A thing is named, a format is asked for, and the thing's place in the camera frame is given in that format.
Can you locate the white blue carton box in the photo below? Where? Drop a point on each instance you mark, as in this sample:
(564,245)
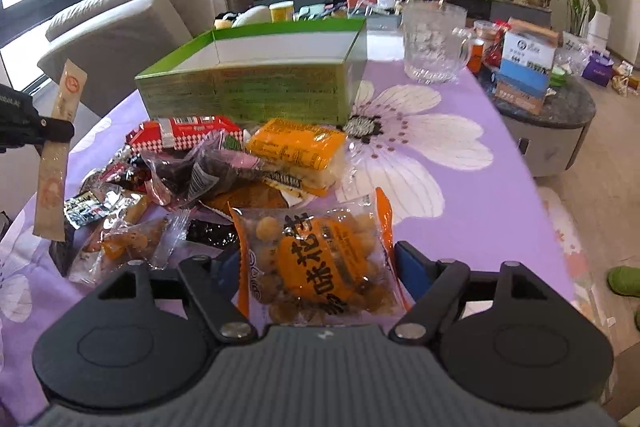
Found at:
(527,58)

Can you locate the orange cake pack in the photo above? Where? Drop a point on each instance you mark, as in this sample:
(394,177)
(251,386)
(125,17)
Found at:
(308,157)

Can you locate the clear glass pitcher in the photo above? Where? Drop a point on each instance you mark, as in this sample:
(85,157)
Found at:
(436,42)

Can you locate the red checkered snack pack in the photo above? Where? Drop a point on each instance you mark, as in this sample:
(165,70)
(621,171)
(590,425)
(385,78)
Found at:
(179,133)

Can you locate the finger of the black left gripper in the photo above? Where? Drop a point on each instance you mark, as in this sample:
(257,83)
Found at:
(52,130)

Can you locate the black small snack packet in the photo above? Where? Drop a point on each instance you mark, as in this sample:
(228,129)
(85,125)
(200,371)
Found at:
(88,207)

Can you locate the purple floral tablecloth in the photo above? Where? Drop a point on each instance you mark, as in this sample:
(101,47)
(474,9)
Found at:
(458,185)

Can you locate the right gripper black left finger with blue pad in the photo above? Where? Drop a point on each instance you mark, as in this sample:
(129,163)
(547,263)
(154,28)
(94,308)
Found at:
(211,284)

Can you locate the dark round side table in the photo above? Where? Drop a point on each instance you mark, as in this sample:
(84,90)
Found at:
(549,142)

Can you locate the orange peanut snack bag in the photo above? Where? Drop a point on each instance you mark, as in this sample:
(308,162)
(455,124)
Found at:
(322,265)

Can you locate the yellow tin can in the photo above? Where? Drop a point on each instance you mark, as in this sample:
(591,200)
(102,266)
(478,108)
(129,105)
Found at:
(282,11)

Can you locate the brown cake snack pack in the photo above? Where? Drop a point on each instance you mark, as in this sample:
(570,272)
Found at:
(250,194)

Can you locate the beige sofa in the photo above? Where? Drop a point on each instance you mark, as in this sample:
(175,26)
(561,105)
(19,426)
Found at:
(112,41)

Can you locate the green cardboard box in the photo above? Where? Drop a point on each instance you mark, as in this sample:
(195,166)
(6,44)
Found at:
(307,71)

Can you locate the tall leafy potted plant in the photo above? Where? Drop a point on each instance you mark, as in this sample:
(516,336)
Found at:
(580,12)

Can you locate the dark prune snack bag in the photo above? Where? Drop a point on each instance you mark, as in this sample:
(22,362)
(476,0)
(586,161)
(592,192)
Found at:
(206,169)

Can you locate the green slipper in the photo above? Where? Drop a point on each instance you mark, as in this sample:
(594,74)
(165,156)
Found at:
(624,281)

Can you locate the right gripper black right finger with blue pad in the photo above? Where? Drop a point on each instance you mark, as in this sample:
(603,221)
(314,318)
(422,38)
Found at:
(436,288)

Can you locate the clear candy snack bag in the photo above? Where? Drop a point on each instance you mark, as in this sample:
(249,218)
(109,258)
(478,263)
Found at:
(150,243)

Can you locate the beige stick sachet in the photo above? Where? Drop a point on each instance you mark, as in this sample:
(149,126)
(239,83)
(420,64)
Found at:
(49,216)

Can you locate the purple gift bag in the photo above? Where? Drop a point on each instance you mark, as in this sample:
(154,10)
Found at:
(599,69)

